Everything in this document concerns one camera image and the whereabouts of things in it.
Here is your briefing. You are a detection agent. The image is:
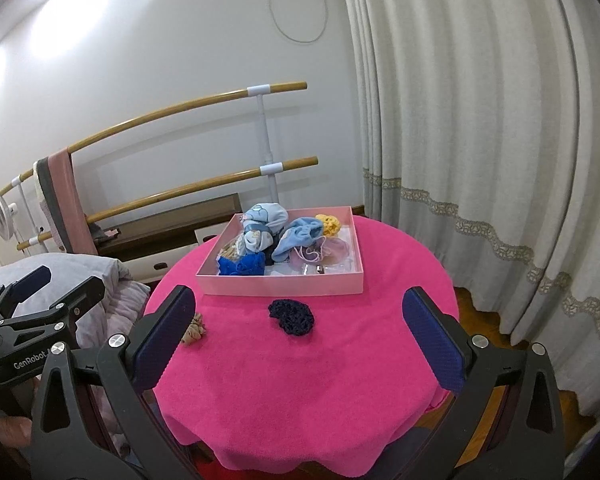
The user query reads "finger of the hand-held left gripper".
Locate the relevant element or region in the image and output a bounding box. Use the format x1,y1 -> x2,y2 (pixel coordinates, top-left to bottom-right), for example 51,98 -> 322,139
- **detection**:
0,265 -> 52,331
0,276 -> 106,348

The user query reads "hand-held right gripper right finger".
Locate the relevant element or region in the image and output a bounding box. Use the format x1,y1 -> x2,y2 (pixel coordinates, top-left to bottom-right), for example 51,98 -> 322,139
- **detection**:
402,286 -> 566,480

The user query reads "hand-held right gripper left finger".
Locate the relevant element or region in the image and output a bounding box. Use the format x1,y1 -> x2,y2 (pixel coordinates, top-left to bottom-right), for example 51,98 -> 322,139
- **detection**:
30,285 -> 216,480

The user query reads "beige scrunchie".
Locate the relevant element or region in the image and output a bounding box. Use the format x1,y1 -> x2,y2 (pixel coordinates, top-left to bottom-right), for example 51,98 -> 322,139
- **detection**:
179,312 -> 208,347

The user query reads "blue knitted cloth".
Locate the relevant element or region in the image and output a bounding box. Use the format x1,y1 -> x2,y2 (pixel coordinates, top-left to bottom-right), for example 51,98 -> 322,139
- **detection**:
217,251 -> 267,277

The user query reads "bag of cotton swabs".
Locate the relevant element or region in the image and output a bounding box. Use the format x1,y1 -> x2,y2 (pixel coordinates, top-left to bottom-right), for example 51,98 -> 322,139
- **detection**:
220,239 -> 247,262

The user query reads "pink cardboard box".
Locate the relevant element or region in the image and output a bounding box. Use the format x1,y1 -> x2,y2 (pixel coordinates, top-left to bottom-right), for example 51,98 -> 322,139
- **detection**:
195,206 -> 365,297

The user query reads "navy knitted hair net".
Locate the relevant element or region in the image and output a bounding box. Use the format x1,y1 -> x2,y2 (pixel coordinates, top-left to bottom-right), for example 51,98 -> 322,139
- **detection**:
267,299 -> 315,336

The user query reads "cartoon printed cloth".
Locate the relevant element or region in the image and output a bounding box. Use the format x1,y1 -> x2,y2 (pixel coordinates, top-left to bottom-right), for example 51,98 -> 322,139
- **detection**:
239,203 -> 288,256

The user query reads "light blue cloth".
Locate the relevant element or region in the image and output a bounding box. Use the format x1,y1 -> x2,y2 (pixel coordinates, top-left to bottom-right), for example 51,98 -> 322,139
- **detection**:
271,217 -> 323,263

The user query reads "person's left hand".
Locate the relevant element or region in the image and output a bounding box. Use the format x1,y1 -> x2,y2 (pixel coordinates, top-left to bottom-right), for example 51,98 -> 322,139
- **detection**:
0,410 -> 33,448

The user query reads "white fan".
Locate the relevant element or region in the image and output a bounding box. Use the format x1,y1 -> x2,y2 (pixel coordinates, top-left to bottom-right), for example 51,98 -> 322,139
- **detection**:
0,195 -> 21,246

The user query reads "grey stretch band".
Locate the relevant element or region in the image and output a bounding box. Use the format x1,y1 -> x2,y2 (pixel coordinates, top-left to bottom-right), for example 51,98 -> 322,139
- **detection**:
32,158 -> 68,251

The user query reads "pink and grey towel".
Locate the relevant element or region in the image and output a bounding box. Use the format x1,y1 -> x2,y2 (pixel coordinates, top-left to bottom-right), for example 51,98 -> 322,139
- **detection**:
47,147 -> 98,256

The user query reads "pink fleece tablecloth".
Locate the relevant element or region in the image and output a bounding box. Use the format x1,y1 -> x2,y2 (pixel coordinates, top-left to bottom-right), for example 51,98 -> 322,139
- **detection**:
144,215 -> 461,472

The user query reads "low dark wooden cabinet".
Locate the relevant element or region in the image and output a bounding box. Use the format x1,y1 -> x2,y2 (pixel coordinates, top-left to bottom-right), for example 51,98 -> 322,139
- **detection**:
87,192 -> 242,276

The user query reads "pink organza pouch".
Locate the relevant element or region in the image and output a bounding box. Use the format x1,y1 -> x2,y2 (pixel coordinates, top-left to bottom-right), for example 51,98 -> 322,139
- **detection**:
289,237 -> 351,267

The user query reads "yellow knitted scrunchie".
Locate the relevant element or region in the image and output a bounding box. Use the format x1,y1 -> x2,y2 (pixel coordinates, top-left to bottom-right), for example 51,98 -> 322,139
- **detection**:
315,214 -> 342,236

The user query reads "cream curtain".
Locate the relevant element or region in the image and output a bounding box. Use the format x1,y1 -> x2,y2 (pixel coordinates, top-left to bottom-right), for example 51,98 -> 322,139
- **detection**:
337,0 -> 600,411

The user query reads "white barre post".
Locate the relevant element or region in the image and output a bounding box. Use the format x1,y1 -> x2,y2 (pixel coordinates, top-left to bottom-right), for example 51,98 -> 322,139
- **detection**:
12,175 -> 51,256
247,84 -> 283,211

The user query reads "short wooden barre rail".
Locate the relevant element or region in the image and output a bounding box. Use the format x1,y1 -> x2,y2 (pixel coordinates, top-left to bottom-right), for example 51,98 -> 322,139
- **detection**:
17,157 -> 318,252

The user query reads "long wooden barre rail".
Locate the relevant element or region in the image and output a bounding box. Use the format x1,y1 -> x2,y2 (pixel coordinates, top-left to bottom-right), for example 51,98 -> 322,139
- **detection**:
0,81 -> 308,196

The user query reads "white wall cable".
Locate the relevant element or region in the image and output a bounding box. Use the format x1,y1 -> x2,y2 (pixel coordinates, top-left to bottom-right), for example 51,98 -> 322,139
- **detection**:
260,0 -> 331,43

